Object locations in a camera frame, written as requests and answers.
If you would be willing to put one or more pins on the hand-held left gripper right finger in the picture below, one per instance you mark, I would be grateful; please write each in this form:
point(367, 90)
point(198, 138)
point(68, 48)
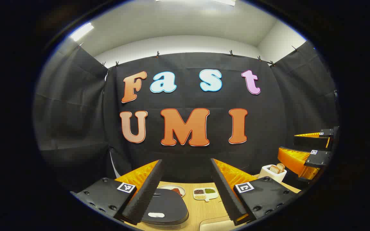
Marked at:
point(225, 195)

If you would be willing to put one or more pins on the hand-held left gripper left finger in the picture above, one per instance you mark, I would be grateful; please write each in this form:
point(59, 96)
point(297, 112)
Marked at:
point(146, 195)

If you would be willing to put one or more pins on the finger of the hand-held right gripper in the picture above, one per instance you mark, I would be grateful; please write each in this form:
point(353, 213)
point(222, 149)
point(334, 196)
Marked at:
point(295, 160)
point(310, 142)

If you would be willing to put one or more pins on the black rice cooker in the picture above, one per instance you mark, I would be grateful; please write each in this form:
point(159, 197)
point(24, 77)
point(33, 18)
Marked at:
point(169, 202)

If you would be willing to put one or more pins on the toasted bread slice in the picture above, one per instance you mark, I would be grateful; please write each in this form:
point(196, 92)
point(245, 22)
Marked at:
point(274, 169)
point(281, 166)

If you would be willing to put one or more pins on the green beans heap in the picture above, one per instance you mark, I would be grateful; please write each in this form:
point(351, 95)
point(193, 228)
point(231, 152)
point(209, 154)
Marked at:
point(209, 191)

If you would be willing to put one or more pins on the white divided dish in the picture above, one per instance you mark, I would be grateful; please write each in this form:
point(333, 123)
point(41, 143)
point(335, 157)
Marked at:
point(208, 195)

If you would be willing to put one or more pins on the round white plate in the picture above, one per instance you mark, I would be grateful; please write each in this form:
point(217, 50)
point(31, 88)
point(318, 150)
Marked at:
point(164, 187)

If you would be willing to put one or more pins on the yellow beans heap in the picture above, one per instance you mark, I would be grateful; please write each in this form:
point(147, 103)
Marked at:
point(200, 197)

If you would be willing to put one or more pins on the red beans heap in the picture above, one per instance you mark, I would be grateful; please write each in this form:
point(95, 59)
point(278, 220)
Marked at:
point(198, 192)

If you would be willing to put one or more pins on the brown meat patty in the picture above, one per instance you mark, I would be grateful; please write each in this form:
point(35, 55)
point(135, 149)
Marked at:
point(177, 192)

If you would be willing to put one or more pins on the white toaster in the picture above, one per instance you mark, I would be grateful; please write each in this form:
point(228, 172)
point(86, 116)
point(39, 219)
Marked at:
point(265, 175)

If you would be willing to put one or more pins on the black backdrop cloth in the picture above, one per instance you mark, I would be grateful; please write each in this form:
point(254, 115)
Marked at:
point(268, 128)

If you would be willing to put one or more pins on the ceiling light panel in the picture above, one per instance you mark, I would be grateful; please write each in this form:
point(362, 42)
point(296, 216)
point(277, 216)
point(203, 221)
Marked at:
point(82, 31)
point(223, 2)

